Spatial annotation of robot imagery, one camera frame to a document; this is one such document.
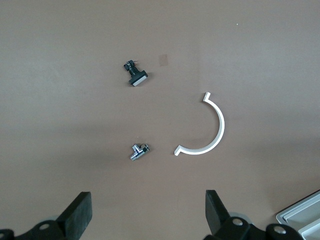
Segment chrome tee fitting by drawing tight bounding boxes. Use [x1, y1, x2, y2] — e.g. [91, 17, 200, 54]
[129, 142, 150, 162]

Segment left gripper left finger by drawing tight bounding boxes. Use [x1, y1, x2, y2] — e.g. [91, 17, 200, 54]
[0, 191, 93, 240]

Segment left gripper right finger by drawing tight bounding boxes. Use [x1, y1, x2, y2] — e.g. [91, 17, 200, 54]
[204, 189, 303, 240]

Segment white curved plastic clip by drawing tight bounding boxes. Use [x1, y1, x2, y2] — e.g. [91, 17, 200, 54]
[172, 91, 226, 157]

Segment black rectangular push button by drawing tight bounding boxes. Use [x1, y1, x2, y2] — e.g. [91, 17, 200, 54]
[122, 59, 150, 88]

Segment white drawer cabinet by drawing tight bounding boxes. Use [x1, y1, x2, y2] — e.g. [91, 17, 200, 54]
[276, 189, 320, 240]

